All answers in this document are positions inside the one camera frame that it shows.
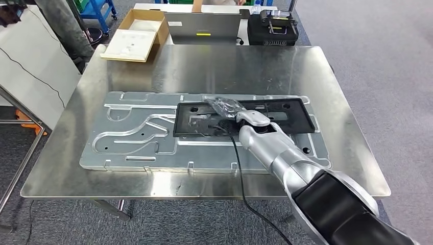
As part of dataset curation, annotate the orange object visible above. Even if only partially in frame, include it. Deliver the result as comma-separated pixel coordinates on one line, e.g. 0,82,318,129
14,109,49,137

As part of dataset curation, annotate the blue metal cart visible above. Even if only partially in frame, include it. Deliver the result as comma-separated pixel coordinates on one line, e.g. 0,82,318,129
78,0,118,25

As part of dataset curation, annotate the black plastic plate part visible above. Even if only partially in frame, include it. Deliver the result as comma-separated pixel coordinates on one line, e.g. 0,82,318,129
172,97,316,138

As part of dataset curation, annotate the stainless steel table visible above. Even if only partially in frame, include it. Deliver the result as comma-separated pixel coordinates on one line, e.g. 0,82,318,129
0,84,52,234

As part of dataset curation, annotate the white cabinet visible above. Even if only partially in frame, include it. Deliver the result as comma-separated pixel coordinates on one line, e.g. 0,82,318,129
0,5,83,131

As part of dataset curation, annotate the black electronic device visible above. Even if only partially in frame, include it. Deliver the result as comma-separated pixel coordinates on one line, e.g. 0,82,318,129
0,0,29,29

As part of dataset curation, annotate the black carry case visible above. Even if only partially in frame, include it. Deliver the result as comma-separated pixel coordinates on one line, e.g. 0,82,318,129
247,9,300,46

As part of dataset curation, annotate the black camera cable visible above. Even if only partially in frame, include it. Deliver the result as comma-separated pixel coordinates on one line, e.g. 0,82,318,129
206,124,294,245

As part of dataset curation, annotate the stamped metal panel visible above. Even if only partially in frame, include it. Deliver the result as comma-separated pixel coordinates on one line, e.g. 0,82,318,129
79,90,333,174

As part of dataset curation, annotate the brown cardboard box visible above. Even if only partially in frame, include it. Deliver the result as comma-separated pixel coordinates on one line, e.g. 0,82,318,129
100,9,170,64

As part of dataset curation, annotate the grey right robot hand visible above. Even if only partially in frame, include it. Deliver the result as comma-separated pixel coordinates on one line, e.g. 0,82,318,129
204,97,248,119

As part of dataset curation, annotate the stainless steel workbench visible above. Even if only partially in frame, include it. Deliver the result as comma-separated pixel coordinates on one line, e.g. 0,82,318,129
19,44,392,222

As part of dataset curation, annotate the black bin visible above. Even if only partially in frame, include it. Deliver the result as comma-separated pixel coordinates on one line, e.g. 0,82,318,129
84,27,104,47

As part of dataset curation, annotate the thin black cable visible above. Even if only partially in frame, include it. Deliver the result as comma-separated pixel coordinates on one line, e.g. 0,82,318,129
0,10,66,110

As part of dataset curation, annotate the grey laptop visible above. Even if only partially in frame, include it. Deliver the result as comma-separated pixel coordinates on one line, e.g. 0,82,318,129
164,12,244,44

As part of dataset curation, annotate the white foam insert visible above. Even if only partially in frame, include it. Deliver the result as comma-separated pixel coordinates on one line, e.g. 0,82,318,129
101,19,162,59

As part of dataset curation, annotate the black and yellow device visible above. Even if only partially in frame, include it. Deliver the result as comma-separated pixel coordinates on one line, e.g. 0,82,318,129
260,9,298,35

